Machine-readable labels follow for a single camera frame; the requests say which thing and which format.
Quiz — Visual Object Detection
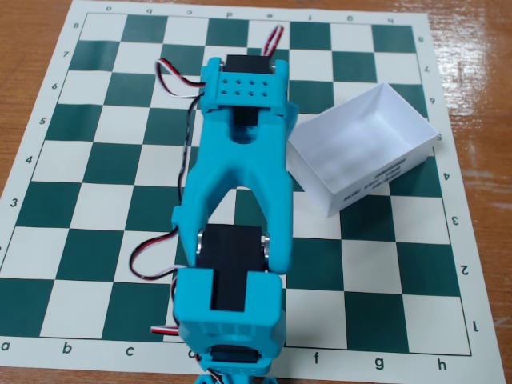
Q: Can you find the white open cardboard box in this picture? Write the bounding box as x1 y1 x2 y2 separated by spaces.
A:
286 82 440 219

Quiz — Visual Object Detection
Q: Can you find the green and white chessboard mat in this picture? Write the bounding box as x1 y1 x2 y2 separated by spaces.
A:
0 0 506 384

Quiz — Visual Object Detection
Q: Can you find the red white black servo cable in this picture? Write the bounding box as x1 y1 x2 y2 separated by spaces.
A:
128 226 190 282

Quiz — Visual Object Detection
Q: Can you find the red white black looped cable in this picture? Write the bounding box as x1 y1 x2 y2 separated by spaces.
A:
261 24 286 58

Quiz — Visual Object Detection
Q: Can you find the short red white cable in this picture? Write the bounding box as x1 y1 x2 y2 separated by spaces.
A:
150 276 182 338

